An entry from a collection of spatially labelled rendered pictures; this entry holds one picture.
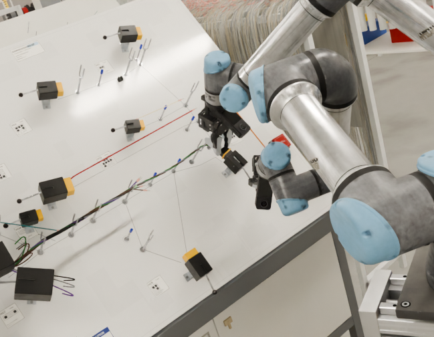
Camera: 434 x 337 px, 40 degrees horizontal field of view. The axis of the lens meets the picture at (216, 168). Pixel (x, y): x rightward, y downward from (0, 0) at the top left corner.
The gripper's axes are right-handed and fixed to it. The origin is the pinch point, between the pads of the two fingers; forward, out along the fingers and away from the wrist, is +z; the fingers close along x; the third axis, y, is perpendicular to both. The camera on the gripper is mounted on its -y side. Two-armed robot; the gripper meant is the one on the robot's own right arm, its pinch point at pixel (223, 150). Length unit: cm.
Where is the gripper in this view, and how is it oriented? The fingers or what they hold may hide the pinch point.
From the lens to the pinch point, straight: 190.7
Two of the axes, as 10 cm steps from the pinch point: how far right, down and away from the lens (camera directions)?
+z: 0.2, 7.0, 7.1
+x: -6.5, 5.5, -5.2
